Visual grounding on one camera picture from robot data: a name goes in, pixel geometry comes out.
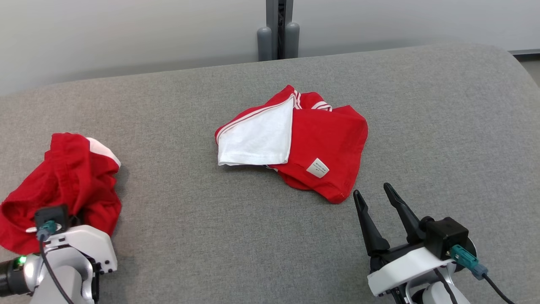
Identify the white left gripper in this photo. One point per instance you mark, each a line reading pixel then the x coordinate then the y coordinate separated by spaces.
pixel 84 238

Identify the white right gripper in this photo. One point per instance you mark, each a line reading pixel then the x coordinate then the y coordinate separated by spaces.
pixel 405 268

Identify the red white-striped shorts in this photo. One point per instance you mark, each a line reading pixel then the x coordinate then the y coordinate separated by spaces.
pixel 71 177

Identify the red white basketball jersey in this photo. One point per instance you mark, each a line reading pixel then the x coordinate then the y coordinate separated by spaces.
pixel 325 139

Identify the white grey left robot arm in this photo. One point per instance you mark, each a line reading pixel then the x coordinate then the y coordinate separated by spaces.
pixel 67 278

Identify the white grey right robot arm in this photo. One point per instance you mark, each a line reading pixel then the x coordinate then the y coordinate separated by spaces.
pixel 434 293

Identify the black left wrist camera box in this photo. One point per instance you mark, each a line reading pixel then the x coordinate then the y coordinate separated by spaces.
pixel 51 214

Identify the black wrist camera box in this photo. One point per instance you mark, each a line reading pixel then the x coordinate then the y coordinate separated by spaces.
pixel 446 236
pixel 51 214

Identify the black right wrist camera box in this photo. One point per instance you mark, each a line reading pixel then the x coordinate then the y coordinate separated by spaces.
pixel 446 236

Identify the grey cylindrical post bumper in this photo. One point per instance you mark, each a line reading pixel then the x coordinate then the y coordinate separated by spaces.
pixel 264 44
pixel 292 40

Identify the grey metal partition post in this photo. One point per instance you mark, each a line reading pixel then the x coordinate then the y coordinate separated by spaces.
pixel 274 21

